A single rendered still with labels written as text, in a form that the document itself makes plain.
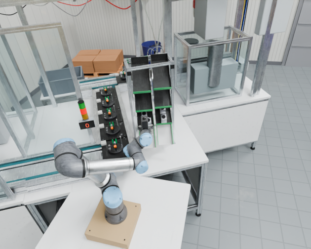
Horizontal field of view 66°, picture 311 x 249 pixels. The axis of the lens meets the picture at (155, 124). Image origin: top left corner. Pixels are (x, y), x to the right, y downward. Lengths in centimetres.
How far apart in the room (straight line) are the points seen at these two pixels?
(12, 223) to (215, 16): 252
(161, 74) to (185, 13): 405
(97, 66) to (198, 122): 327
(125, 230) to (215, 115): 171
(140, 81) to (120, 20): 453
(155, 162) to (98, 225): 70
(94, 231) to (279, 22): 245
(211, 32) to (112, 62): 318
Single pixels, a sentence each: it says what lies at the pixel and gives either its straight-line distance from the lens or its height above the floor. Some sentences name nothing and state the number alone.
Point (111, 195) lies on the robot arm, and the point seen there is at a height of 116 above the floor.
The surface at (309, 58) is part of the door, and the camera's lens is 625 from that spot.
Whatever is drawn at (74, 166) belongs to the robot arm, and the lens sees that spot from 125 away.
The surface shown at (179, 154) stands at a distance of 212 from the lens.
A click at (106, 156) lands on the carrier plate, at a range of 203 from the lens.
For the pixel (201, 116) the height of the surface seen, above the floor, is 76.
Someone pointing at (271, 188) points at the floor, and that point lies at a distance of 319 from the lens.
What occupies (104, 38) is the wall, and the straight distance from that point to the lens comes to 655.
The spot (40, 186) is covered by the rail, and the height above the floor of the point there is 91.
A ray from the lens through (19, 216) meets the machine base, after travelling 230.
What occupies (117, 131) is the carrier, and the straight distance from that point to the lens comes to 223.
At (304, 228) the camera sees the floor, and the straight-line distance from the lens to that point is 300.
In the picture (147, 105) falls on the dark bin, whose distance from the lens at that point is 183.
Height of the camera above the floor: 236
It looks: 37 degrees down
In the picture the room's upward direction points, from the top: 4 degrees counter-clockwise
